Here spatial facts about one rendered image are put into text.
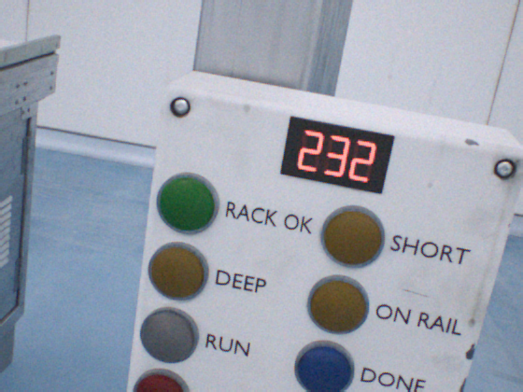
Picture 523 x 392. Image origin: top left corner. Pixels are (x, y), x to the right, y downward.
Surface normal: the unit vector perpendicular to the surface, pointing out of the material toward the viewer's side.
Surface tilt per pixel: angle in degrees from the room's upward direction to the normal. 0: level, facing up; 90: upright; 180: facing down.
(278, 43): 90
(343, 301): 87
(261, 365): 90
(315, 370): 89
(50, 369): 0
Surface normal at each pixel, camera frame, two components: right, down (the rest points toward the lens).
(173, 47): -0.10, 0.30
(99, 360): 0.16, -0.93
